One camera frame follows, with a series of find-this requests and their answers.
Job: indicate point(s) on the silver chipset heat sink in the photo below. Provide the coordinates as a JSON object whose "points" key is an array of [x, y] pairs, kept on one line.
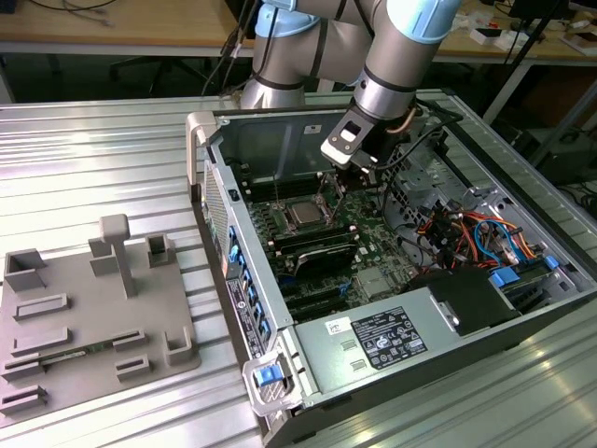
{"points": [[378, 282]]}

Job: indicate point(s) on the blue case latch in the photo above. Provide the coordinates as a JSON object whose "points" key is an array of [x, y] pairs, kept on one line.
{"points": [[268, 377]]}

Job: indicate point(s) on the black graphics card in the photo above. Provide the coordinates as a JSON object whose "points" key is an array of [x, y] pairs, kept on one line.
{"points": [[322, 261]]}

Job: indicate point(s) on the wooden desk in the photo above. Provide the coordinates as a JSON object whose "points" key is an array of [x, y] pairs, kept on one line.
{"points": [[154, 28]]}

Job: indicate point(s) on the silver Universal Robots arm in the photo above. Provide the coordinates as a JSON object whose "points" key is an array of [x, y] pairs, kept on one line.
{"points": [[396, 56]]}

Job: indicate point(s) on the black RAM slot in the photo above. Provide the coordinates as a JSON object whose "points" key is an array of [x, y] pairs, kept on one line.
{"points": [[322, 242], [289, 190], [312, 232]]}

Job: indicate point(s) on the black office chair base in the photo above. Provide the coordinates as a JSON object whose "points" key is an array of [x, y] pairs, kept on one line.
{"points": [[154, 70]]}

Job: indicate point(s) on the green RAM stick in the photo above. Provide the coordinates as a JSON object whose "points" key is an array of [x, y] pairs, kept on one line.
{"points": [[79, 351]]}

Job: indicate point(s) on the open grey PC case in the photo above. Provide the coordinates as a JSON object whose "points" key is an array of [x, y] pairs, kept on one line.
{"points": [[261, 144]]}

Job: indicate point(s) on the CPU socket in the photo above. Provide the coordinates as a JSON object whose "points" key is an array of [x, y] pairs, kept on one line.
{"points": [[282, 216]]}

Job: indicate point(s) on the grey parts rack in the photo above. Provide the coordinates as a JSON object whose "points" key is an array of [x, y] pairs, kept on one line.
{"points": [[93, 308]]}

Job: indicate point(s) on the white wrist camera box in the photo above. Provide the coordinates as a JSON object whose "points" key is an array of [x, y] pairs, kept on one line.
{"points": [[345, 149]]}

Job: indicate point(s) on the silver perforated drive cage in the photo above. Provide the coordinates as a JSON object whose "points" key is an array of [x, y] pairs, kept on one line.
{"points": [[420, 182]]}

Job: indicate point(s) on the grey power supply unit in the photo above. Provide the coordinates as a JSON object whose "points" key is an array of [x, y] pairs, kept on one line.
{"points": [[326, 359]]}

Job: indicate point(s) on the black box on floor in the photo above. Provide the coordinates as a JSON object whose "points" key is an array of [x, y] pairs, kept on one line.
{"points": [[566, 158]]}

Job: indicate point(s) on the green motherboard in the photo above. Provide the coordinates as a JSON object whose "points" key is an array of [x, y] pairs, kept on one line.
{"points": [[373, 242]]}

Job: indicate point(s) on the black plastic fan shroud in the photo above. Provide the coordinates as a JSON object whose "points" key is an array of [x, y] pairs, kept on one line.
{"points": [[466, 294]]}

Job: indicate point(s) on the blue disk carrier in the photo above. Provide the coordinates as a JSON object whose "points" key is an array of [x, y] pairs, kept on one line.
{"points": [[506, 280]]}

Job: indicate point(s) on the small white box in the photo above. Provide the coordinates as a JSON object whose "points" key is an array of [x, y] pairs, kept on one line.
{"points": [[494, 37]]}

